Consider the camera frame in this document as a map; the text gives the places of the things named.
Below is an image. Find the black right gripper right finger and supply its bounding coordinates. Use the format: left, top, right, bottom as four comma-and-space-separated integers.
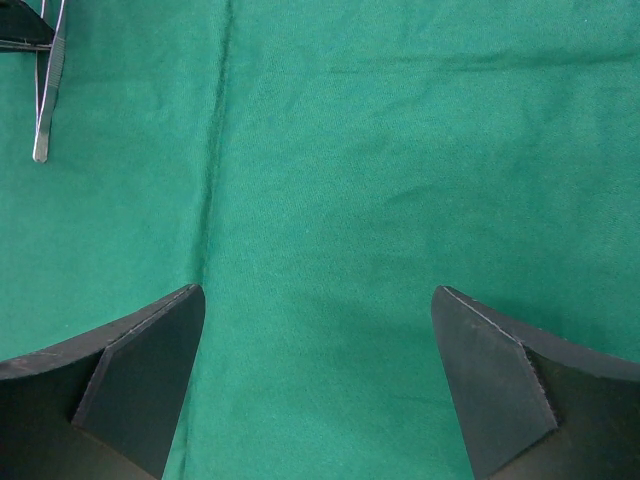
431, 286, 639, 479

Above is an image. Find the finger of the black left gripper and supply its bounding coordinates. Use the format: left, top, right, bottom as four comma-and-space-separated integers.
0, 0, 54, 51

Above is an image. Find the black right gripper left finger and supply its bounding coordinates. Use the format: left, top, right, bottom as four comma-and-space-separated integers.
1, 284, 205, 479

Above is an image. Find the dark green surgical drape cloth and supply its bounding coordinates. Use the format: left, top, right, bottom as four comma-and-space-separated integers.
1, 1, 639, 479

